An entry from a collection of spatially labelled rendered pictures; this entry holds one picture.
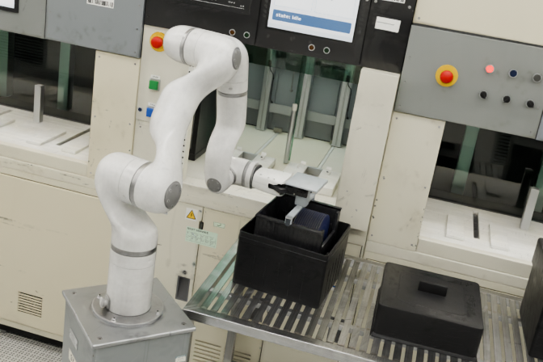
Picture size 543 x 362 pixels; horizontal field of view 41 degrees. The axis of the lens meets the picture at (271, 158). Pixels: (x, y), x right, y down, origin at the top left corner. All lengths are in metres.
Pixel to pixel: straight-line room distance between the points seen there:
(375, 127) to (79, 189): 1.14
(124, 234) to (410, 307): 0.80
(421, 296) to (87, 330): 0.91
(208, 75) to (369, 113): 0.66
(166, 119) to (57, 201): 1.09
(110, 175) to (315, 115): 1.64
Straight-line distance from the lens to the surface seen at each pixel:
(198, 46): 1.88
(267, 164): 2.80
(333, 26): 2.32
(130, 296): 1.92
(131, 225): 1.86
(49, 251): 2.94
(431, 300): 2.11
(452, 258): 2.49
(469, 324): 2.04
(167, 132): 1.82
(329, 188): 2.65
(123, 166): 1.82
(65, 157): 2.78
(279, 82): 3.33
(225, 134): 2.10
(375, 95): 2.29
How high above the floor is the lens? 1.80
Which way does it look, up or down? 18 degrees down
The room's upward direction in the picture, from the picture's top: 9 degrees clockwise
